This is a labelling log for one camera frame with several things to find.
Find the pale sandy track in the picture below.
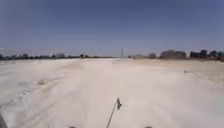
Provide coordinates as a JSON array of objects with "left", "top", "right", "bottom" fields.
[{"left": 0, "top": 57, "right": 224, "bottom": 128}]

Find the building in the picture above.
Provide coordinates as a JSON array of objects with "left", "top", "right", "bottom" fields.
[{"left": 159, "top": 49, "right": 187, "bottom": 60}]

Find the row of trees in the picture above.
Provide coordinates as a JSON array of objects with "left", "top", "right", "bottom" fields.
[{"left": 0, "top": 52, "right": 116, "bottom": 61}]

